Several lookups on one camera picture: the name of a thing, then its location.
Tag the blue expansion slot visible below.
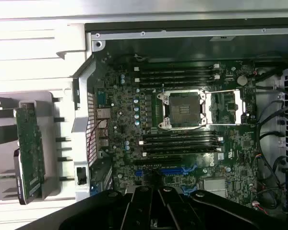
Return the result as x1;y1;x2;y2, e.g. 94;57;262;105
159;165;195;177

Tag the red wire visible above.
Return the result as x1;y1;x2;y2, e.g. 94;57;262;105
89;118;109;154

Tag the black RAM slot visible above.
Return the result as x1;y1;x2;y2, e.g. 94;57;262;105
143;131;225;138
134;70;222;76
138;81;222;88
143;143;224;152
133;63;222;71
142;150;224;158
138;137;225;145
134;75;222;82

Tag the black expansion slot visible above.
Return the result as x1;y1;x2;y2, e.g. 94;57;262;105
132;155;183;165

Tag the grey parts rack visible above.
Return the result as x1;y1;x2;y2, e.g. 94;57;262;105
0;91;77;202

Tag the silver chipset heat sink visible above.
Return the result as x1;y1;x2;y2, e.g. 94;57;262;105
203;178;228;199

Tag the CPU socket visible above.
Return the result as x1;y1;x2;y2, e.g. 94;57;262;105
156;91;207;130

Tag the silver socket cover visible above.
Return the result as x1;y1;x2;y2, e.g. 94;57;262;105
204;89;247;126

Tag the green motherboard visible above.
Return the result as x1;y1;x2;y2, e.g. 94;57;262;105
93;55;259;211

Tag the black wire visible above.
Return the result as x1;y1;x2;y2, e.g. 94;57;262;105
252;153;288;209
256;99;288;143

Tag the open black PC case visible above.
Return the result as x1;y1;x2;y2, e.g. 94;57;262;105
71;23;288;225

